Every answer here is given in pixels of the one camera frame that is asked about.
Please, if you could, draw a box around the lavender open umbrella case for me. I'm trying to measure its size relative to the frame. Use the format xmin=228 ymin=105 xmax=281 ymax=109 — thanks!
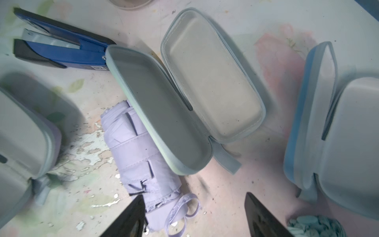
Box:
xmin=1 ymin=89 xmax=62 ymax=227

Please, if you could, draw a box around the clear tape roll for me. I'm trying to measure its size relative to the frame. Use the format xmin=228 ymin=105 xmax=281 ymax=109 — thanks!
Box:
xmin=109 ymin=0 xmax=153 ymax=10

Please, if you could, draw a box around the blue open umbrella case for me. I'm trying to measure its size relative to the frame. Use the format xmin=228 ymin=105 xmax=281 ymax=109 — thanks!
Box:
xmin=283 ymin=41 xmax=379 ymax=219

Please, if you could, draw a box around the mint green umbrella case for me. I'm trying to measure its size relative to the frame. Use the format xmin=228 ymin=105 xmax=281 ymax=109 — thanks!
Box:
xmin=105 ymin=8 xmax=266 ymax=176

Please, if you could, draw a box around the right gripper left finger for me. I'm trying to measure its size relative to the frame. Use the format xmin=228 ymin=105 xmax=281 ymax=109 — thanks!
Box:
xmin=101 ymin=195 xmax=146 ymax=237

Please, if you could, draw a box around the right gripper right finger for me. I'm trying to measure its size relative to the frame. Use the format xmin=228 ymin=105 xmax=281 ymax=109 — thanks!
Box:
xmin=244 ymin=192 xmax=293 ymax=237

